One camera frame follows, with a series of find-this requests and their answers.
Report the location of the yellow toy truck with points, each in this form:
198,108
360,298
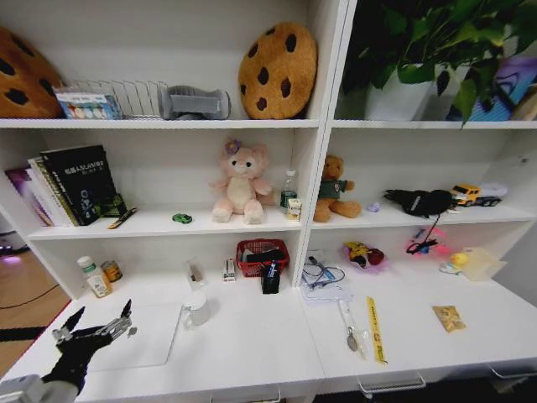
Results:
467,194

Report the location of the yellow rubber duck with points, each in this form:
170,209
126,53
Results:
457,260

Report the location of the yellow black utility knife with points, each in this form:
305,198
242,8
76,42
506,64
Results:
121,218

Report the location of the black box with blue print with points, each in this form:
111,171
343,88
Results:
270,281

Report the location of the black hardcover book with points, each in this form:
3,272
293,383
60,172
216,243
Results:
84,184

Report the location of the small white red carton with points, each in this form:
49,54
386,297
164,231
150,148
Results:
229,270

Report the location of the wrapped metal spoon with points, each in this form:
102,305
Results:
351,331

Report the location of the yellow tin can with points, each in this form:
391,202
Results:
112,272

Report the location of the small lilac trinket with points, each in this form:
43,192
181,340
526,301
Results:
373,207

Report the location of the clear green-label water bottle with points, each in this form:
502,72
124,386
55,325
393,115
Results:
288,191

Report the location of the green leafy plant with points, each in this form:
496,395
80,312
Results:
436,29

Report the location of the brown teddy bear green shirt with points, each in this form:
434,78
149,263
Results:
333,189

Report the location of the small plush bouquet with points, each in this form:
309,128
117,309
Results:
363,254

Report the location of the tan snack packet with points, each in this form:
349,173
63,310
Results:
449,319

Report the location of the yellow ruler strip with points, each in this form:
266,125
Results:
376,331

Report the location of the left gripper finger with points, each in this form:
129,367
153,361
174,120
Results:
70,325
122,324

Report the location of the black items in basket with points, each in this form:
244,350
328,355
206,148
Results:
262,256

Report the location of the white shelf unit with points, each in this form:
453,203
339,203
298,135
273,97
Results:
310,176

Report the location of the box with coloured circles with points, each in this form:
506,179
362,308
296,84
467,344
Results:
88,105

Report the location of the beige translucent pouch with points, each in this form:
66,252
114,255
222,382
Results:
484,264

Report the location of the blue purple striped box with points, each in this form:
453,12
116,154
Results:
497,96

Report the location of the red plastic basket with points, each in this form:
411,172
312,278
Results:
249,270

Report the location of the small green toy car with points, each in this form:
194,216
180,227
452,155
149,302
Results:
182,218

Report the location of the small pale drink carton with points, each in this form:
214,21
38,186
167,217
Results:
294,210

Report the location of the clear acrylic board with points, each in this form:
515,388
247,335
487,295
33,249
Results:
147,336

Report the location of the white plant pot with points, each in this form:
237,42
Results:
396,98

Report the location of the orange juice bottle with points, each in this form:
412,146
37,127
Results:
100,285

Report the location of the pink plush cat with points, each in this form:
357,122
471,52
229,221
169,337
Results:
241,184

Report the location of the large chocolate chip cookie pillow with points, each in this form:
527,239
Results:
277,71

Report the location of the clear case with brown item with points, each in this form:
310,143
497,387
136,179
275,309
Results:
195,273

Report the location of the white mug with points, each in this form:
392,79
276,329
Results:
197,310

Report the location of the pink blue toy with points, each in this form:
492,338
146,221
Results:
434,243

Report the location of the purple cover book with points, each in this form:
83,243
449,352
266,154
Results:
25,184

